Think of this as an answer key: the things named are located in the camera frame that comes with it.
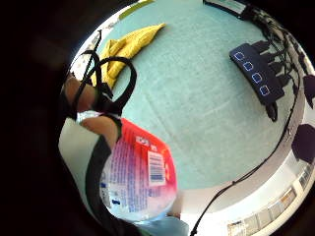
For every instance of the plastic bottle with red label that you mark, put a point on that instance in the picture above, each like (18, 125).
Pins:
(141, 173)

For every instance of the yellow cloth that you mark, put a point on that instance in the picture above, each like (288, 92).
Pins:
(126, 49)

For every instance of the teal table mat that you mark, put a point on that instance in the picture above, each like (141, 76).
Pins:
(197, 105)

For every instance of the black multi-port hub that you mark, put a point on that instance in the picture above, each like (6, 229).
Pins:
(256, 73)

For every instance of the dark flat device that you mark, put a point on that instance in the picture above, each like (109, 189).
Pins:
(229, 6)

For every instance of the row of windows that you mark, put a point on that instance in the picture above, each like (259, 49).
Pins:
(279, 206)

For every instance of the black chair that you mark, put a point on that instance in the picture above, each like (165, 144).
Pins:
(310, 90)
(305, 142)

